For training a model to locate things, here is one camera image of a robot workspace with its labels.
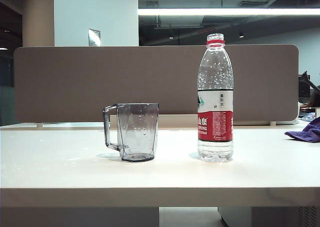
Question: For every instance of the small beige box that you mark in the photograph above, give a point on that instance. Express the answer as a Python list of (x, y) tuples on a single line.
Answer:
[(317, 112)]

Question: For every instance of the transparent grey plastic mug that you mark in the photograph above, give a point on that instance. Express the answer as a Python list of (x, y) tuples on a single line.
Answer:
[(137, 132)]

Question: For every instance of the clear water bottle red label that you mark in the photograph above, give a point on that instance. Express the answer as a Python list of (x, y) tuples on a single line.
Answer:
[(215, 127)]

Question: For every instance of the long white ceiling light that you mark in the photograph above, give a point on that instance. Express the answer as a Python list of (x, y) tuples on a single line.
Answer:
[(225, 11)]

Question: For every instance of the grey cabinet under table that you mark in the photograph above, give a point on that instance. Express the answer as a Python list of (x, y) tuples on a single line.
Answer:
[(275, 217)]

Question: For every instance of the silver wall plaque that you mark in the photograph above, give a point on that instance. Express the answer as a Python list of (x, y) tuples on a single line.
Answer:
[(94, 37)]

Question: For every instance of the ceiling air vent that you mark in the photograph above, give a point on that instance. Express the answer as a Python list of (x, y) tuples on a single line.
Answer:
[(253, 4)]

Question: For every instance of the purple cloth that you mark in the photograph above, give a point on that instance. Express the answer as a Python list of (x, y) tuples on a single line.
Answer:
[(307, 135)]

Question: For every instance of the seated person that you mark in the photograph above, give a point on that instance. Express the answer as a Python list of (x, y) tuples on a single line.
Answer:
[(314, 99)]

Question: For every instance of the black computer monitor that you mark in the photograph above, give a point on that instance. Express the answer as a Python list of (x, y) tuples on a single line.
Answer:
[(303, 87)]

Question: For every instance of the brown fabric desk divider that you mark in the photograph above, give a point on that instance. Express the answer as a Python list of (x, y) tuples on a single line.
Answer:
[(100, 82)]

